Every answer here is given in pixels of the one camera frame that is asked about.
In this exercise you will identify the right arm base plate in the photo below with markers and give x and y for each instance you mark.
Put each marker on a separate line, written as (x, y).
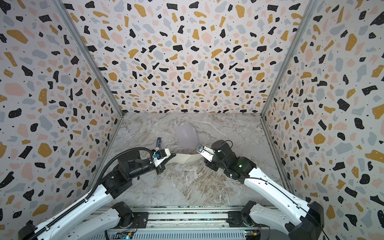
(237, 219)

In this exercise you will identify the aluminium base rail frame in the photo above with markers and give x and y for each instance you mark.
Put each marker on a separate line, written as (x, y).
(171, 223)

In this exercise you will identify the blue glue stick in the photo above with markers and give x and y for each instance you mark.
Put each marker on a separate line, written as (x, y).
(158, 144)

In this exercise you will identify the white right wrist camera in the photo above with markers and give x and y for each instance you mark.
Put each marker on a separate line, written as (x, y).
(201, 148)

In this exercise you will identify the aluminium corner post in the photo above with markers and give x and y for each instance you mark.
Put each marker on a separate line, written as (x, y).
(290, 54)
(65, 16)

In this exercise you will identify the beige lined letter paper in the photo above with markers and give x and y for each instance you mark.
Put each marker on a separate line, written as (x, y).
(186, 158)

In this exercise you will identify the left aluminium corner post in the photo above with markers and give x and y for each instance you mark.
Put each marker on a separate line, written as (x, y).
(65, 16)

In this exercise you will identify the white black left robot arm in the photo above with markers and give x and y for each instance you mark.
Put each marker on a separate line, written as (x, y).
(115, 178)

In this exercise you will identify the right aluminium corner post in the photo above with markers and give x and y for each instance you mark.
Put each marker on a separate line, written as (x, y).
(290, 54)

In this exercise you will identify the lavender envelope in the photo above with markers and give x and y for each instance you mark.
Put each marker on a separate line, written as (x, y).
(187, 136)

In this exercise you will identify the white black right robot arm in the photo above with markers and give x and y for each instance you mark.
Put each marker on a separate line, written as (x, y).
(293, 216)

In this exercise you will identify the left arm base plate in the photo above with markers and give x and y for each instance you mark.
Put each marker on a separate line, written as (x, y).
(135, 220)

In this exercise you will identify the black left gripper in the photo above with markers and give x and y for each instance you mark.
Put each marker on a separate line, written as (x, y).
(161, 167)

